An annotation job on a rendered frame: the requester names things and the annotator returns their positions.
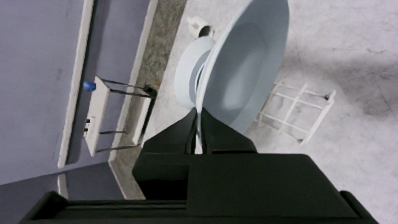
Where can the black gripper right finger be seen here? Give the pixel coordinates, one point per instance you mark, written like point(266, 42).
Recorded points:
point(219, 138)

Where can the white plate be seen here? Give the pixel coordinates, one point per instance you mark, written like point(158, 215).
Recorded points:
point(243, 64)
point(189, 71)

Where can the white mug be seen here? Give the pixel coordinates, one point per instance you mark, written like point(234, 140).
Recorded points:
point(198, 24)

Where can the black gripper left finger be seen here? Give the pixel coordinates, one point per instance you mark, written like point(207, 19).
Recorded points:
point(178, 137)

